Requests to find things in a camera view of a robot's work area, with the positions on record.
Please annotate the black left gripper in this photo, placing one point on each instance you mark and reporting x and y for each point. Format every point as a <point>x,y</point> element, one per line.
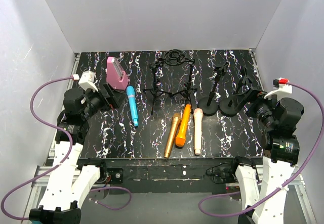
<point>109,97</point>

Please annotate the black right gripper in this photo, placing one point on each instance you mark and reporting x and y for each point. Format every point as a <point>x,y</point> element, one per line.
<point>252,97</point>

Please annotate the blue microphone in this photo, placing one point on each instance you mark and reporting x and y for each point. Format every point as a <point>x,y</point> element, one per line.
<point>132,103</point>

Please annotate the gold microphone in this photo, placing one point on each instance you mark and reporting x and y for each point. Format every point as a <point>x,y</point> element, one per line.
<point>176,120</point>

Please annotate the black tripod shock-mount stand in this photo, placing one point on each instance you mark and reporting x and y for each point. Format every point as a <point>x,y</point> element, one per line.
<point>176,57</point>

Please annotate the orange microphone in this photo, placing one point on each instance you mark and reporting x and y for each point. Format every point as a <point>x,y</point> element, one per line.
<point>180,139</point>

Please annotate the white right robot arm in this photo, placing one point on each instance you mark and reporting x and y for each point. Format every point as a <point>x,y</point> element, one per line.
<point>279,114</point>

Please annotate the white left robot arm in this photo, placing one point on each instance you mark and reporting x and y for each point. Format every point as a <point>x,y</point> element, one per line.
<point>69,184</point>

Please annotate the black round-base stand right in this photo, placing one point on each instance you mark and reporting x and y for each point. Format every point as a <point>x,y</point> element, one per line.
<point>231,105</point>

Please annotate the black round-base stand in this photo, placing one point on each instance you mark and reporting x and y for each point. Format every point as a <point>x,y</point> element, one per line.
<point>231,105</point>
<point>207,104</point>

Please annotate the black round-base stand left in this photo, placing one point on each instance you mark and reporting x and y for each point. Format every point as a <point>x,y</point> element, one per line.
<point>207,104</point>

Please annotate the pink metronome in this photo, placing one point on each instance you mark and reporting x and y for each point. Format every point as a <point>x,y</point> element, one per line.
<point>116,77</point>

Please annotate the cream pink microphone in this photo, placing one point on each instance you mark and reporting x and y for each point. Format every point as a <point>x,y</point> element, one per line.
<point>198,116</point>

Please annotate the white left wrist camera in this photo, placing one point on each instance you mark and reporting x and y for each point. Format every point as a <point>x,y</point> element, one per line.
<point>86,81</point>

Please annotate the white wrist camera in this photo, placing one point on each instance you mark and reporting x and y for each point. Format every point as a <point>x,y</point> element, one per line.
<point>281,89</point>
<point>86,81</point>

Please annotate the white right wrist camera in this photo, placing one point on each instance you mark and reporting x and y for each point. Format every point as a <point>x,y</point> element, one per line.
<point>281,89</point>

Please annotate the black front mounting rail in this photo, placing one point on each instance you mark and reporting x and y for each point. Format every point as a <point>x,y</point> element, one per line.
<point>159,175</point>

